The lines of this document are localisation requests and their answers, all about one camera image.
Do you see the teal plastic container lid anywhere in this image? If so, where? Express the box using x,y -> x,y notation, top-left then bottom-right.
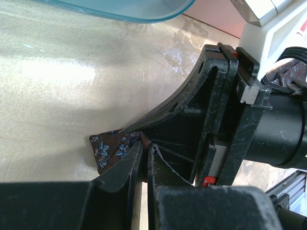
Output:
40,0 -> 194,24

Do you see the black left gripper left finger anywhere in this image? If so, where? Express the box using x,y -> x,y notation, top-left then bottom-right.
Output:
0,142 -> 143,230

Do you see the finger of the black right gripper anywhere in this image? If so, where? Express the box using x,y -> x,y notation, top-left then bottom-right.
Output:
121,44 -> 230,134
143,105 -> 216,184

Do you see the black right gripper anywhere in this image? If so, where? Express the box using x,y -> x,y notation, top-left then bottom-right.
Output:
191,43 -> 307,187

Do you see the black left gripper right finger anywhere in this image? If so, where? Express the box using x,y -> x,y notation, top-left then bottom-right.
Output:
148,144 -> 281,230

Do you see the brown floral necktie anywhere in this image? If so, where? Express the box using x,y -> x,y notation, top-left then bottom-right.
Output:
89,130 -> 151,186

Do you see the pink divided organizer tray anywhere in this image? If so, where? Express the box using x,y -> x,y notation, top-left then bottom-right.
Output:
184,0 -> 246,38

